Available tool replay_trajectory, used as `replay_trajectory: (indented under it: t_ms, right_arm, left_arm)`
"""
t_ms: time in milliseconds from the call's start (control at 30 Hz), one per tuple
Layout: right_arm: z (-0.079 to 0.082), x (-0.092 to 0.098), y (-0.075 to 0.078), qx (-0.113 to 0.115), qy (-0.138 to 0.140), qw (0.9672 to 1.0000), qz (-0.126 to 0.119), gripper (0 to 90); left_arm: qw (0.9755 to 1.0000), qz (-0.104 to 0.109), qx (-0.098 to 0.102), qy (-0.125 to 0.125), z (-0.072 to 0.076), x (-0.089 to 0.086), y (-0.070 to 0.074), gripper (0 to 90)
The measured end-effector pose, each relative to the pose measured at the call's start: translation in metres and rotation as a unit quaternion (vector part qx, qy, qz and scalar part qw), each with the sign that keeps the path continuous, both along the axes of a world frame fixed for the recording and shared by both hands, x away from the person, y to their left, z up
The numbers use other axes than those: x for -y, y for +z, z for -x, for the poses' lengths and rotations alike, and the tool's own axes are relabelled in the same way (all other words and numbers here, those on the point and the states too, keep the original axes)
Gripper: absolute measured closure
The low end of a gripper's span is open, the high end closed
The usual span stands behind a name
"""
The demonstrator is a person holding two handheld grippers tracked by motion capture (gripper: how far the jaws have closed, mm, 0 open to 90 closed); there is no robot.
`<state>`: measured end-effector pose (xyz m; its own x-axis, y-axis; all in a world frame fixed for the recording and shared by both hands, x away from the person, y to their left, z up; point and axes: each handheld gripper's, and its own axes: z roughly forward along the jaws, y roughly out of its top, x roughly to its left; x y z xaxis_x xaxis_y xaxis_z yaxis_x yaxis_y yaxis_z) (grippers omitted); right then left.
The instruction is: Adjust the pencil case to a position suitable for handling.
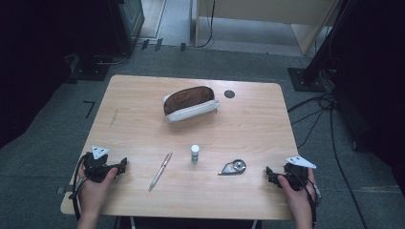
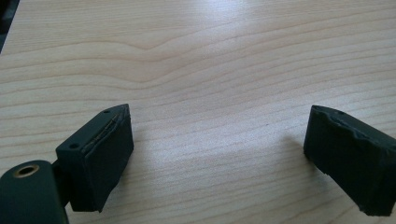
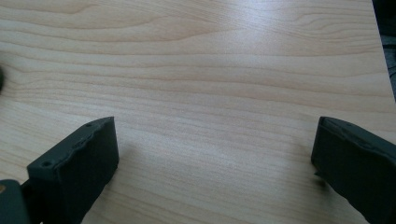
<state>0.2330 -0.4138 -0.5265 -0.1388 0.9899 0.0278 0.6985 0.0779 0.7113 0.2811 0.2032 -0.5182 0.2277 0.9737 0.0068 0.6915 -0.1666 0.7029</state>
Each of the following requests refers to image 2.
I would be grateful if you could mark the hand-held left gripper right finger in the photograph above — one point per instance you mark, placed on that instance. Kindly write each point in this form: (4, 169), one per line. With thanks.
(351, 158)

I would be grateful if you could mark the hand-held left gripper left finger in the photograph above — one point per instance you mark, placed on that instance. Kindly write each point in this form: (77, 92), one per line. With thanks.
(93, 161)

